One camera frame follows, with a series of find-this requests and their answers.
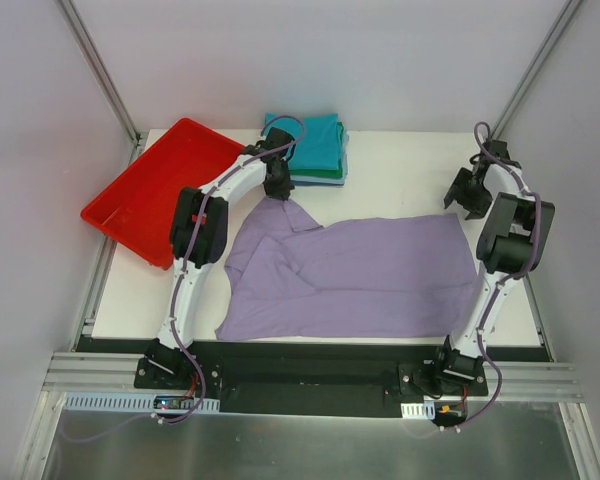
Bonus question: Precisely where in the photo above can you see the aluminium frame post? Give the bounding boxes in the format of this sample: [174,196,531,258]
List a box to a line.
[491,0,586,138]
[54,0,142,146]

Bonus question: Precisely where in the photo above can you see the white cable duct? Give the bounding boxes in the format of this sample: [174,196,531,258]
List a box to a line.
[400,401,436,420]
[65,392,198,415]

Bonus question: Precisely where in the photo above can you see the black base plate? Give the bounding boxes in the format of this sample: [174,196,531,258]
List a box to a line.
[74,335,554,416]

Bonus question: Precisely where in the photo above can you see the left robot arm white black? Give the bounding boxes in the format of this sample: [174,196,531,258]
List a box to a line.
[136,122,307,389]

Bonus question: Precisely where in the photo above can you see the teal folded t shirt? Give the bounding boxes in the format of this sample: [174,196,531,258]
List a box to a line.
[289,114,344,179]

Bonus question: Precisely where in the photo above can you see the left aluminium frame post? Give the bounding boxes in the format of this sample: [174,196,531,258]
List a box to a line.
[54,0,142,146]

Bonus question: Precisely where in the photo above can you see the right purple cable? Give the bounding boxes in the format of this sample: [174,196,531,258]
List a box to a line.
[404,119,546,441]

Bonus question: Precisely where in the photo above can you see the red plastic bin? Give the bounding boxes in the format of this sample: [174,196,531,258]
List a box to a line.
[81,118,244,270]

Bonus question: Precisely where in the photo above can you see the purple t shirt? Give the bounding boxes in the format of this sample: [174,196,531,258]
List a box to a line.
[216,198,477,341]

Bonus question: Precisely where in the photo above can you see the right white cable duct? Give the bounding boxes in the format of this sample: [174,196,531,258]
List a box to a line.
[400,401,436,420]

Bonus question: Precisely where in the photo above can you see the right aluminium frame post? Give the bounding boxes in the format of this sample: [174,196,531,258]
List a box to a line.
[491,0,586,138]

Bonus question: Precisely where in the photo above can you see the light blue folded t shirt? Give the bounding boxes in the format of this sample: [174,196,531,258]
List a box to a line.
[292,130,350,187]

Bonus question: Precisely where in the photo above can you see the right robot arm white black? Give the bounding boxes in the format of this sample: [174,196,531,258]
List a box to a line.
[430,139,555,398]

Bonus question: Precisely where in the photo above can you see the left white cable duct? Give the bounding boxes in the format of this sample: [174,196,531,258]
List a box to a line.
[65,392,198,415]

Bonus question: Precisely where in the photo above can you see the aluminium front rail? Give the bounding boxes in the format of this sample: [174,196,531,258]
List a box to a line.
[42,352,141,392]

